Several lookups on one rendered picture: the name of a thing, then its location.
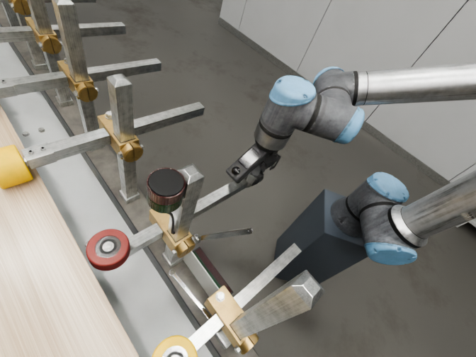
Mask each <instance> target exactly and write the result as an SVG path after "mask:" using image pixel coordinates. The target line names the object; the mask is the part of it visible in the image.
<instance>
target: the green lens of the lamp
mask: <svg viewBox="0 0 476 357"><path fill-rule="evenodd" d="M182 200H183V197H182V199H180V201H179V202H177V203H175V204H173V205H158V204H156V203H154V202H153V201H151V200H150V199H149V197H148V195H147V203H148V205H149V207H150V208H151V209H153V210H154V211H156V212H158V213H171V212H173V211H175V210H177V209H178V208H179V207H180V206H181V204H182Z"/></svg>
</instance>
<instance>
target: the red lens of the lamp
mask: <svg viewBox="0 0 476 357"><path fill-rule="evenodd" d="M160 169H171V168H160ZM160 169H156V170H154V171H153V172H152V173H151V174H153V173H154V172H155V171H157V170H160ZM172 170H174V171H176V172H178V173H180V172H179V171H177V170H175V169H172ZM151 174H150V175H151ZM150 175H149V176H148V177H147V195H148V197H149V199H150V200H151V201H153V202H154V203H156V204H158V205H173V204H175V203H177V202H179V201H180V199H182V197H183V194H184V190H185V186H186V181H185V178H184V177H183V175H182V174H181V173H180V175H182V178H183V180H184V183H183V184H184V187H183V188H182V191H181V192H180V193H178V194H177V195H174V196H172V197H166V196H164V197H162V196H160V195H156V194H155V193H153V192H152V191H151V188H150V187H149V184H148V183H149V177H150Z"/></svg>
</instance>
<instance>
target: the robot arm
mask: <svg viewBox="0 0 476 357"><path fill-rule="evenodd" d="M464 100H476V62H471V63H462V64H445V65H435V66H426V67H408V68H399V69H382V70H373V71H363V72H360V71H351V72H345V71H344V70H343V69H341V68H339V67H327V68H325V69H323V70H322V71H320V72H319V73H318V74H317V75H316V77H315V78H314V81H313V84H312V83H311V82H309V81H308V80H305V79H303V78H302V77H299V76H292V75H288V76H282V77H281V78H279V79H278V80H277V81H276V83H275V84H274V86H273V88H272V89H271V91H270V93H269V97H268V100H267V102H266V105H265V107H264V110H263V112H262V114H261V117H260V119H259V122H258V124H257V126H256V129H255V131H254V137H255V144H253V145H252V146H251V147H250V148H249V149H248V150H247V151H246V152H245V153H243V155H242V156H241V157H240V158H238V160H236V162H234V163H233V164H232V165H231V166H230V167H229V168H228V169H227V170H226V172H227V174H228V175H229V176H230V177H231V178H232V179H233V180H234V181H235V182H236V183H240V182H241V181H242V180H243V179H245V180H246V179H247V176H248V180H247V182H248V184H247V186H246V188H249V187H251V186H254V185H256V184H258V183H259V182H261V181H262V180H263V178H264V173H263V172H265V170H266V169H268V168H269V167H270V169H269V170H271V169H273V168H275V167H276V164H277V163H278V161H279V160H280V158H281V156H280V155H279V154H278V150H281V149H283V148H284V147H285V146H286V144H287V142H288V140H289V139H290V137H291V135H292V134H293V132H294V130H295V129H297V130H300V131H303V132H307V133H310V134H312V135H316V136H318V137H322V138H324V139H327V140H331V141H333V142H338V143H340V144H347V143H349V142H350V141H351V140H353V139H354V137H355V136H356V135H357V134H358V132H359V130H360V129H361V127H362V124H363V121H364V117H365V113H364V110H363V109H361V108H360V107H356V106H366V105H381V104H395V103H423V102H437V101H464ZM277 156H278V157H277ZM275 162H276V164H275ZM274 164H275V165H274ZM408 198H409V192H408V190H407V188H406V187H405V185H404V184H403V183H402V182H401V181H400V180H398V179H397V178H395V177H394V176H392V175H390V174H387V173H384V172H376V173H374V174H373V175H372V176H370V177H368V178H367V179H366V180H365V181H364V182H363V183H362V184H361V185H360V186H359V187H358V188H357V189H356V190H355V191H353V192H352V193H351V194H350V195H349V196H347V197H345V198H340V199H338V200H337V201H336V202H334V203H333V205H332V206H331V217H332V219H333V221H334V223H335V224H336V226H337V227H338V228H339V229H340V230H341V231H342V232H344V233H345V234H347V235H349V236H351V237H363V242H364V247H365V250H366V253H367V256H368V257H369V258H370V259H371V260H373V261H375V262H377V263H379V264H386V265H405V264H410V263H412V262H414V261H415V260H416V259H417V253H416V249H418V248H420V247H423V246H425V245H426V244H427V242H428V238H429V237H430V236H432V235H435V234H438V233H439V232H442V231H445V230H448V229H450V228H452V227H455V226H458V225H461V224H463V223H465V222H468V221H470V220H473V219H475V218H476V170H474V171H472V172H470V173H469V174H467V175H465V176H463V177H461V178H459V179H457V180H455V181H454V182H452V183H450V184H448V185H446V186H444V187H442V188H440V189H438V190H437V191H434V192H433V193H430V194H428V195H426V196H425V197H423V198H421V199H419V200H417V201H415V202H413V203H411V204H409V205H408V206H403V205H402V204H403V203H404V202H406V201H407V200H408Z"/></svg>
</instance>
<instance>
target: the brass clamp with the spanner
mask: <svg viewBox="0 0 476 357"><path fill-rule="evenodd" d="M169 218H170V215H169V214H166V213H158V212H156V211H154V210H153V209H151V210H149V220H150V222H151V223H152V224H155V223H157V224H158V226H159V227H160V229H161V230H162V232H163V235H162V239H163V240H164V242H165V243H166V245H167V246H168V248H169V249H170V250H171V253H172V254H173V255H174V256H175V255H177V257H179V258H181V257H184V256H185V255H187V254H188V253H190V252H191V251H192V250H193V249H194V247H195V246H196V244H195V243H194V242H193V240H192V239H191V237H192V234H191V233H190V232H188V235H186V236H185V237H184V238H182V239H180V240H178V241H177V242H175V241H174V239H173V237H172V236H171V235H170V234H169V232H168V228H169Z"/></svg>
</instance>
